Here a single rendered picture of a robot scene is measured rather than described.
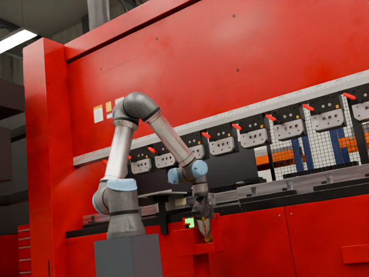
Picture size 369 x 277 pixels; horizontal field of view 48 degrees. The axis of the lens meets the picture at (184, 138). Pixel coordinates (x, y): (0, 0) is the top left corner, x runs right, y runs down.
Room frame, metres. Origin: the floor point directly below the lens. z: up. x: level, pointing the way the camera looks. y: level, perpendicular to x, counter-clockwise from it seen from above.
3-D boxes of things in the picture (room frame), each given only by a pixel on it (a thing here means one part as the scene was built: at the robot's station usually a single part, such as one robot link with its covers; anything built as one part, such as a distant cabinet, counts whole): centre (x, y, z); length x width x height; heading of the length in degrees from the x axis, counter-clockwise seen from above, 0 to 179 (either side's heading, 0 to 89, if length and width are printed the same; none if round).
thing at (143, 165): (2.65, 0.28, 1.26); 0.15 x 0.09 x 0.17; 57
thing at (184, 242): (2.06, -0.01, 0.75); 0.20 x 0.16 x 0.18; 70
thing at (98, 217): (2.83, 0.56, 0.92); 0.50 x 0.06 x 0.10; 57
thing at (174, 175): (1.94, 0.03, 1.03); 0.11 x 0.11 x 0.08; 34
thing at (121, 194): (1.65, 0.28, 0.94); 0.13 x 0.12 x 0.14; 34
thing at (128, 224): (1.64, 0.27, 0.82); 0.15 x 0.15 x 0.10
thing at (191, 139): (2.44, -0.05, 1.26); 0.15 x 0.09 x 0.17; 57
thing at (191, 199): (2.51, 0.05, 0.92); 0.39 x 0.06 x 0.10; 57
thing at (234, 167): (3.09, 0.02, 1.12); 1.13 x 0.02 x 0.44; 57
